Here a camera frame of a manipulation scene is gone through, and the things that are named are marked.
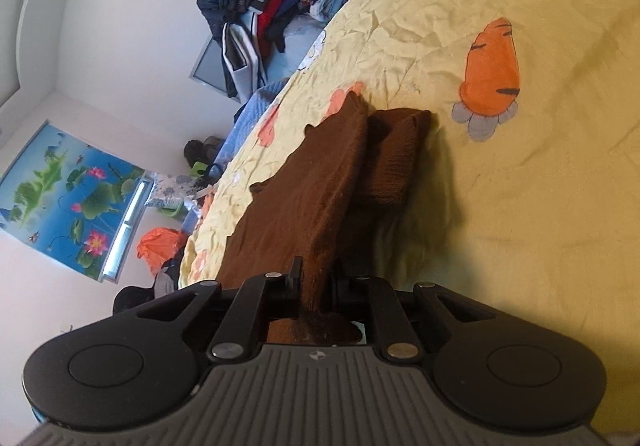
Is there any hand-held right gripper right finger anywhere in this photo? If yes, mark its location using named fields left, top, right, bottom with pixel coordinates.
left=329, top=274, right=501, bottom=361

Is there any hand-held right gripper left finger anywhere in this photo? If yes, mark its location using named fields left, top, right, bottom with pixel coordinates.
left=135, top=256, right=305, bottom=362

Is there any brown knit sweater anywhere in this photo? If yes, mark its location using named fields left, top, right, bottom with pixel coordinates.
left=217, top=93, right=433, bottom=347

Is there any pile of clothes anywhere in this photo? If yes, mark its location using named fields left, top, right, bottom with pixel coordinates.
left=196, top=0, right=373, bottom=99

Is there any orange cloth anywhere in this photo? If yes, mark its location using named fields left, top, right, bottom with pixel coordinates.
left=137, top=226, right=188, bottom=275

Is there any yellow printed quilt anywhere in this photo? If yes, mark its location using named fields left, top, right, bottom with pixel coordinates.
left=177, top=0, right=640, bottom=446

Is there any green plastic stool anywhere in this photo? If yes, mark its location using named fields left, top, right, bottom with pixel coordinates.
left=160, top=160, right=221, bottom=223

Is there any floral pillow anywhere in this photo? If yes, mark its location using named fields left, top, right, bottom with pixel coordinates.
left=150, top=173, right=201, bottom=208

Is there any black bag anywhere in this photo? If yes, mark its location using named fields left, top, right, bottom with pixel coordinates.
left=184, top=138, right=226, bottom=168

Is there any blue quilted blanket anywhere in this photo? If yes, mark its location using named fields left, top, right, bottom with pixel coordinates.
left=215, top=76, right=293, bottom=167

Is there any grey framed panel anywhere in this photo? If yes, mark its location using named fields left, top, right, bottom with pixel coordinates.
left=189, top=33, right=236, bottom=94

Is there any window frame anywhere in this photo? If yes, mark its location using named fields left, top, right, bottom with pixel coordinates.
left=100, top=178, right=152, bottom=284

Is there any lotus wall poster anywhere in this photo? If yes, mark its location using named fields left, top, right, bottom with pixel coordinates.
left=0, top=123, right=146, bottom=279

